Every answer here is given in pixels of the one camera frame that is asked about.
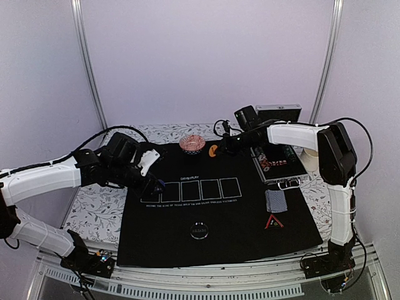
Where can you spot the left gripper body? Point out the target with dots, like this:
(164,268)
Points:
(141,190)

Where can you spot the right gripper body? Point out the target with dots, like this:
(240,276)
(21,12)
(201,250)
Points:
(235,145)

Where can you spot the orange big blind button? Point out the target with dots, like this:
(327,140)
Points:
(212,151)

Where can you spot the blue playing card deck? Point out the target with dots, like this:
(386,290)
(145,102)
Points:
(276,201)

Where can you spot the clear dealer button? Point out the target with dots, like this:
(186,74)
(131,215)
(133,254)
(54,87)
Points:
(199,231)

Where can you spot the purple small blind button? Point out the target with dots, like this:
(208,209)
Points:
(160,186)

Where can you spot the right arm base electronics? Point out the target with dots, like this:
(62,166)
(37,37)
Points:
(315,266)

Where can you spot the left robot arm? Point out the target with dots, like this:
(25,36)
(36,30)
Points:
(122,163)

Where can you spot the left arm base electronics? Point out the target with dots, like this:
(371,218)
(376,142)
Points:
(100,264)

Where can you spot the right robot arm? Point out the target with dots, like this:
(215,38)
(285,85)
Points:
(337,167)

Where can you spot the patterned small bowl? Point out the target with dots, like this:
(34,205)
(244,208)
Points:
(192,144)

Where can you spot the left poker chip row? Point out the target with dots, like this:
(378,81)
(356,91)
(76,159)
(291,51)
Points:
(262,159)

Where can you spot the poker chip row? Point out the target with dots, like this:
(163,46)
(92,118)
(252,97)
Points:
(289,153)
(262,159)

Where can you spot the aluminium poker chip case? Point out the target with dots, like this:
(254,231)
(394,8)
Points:
(289,174)

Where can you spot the right poker chip row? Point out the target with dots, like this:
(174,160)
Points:
(289,153)

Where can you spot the black poker mat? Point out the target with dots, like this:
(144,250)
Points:
(226,193)

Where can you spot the cream ceramic mug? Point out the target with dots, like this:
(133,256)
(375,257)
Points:
(310,159)

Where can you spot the red black triangle card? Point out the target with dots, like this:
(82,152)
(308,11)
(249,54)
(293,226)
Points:
(273,223)

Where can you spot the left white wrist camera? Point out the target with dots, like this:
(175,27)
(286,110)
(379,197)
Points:
(147,160)

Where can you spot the front aluminium rail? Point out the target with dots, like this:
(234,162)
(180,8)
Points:
(272,278)

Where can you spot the right aluminium frame post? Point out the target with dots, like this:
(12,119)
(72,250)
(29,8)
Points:
(337,11)

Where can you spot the aluminium frame post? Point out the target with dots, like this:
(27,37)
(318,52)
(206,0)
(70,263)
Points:
(337,11)
(77,14)

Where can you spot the left aluminium frame post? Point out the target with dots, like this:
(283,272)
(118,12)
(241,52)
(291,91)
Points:
(77,14)

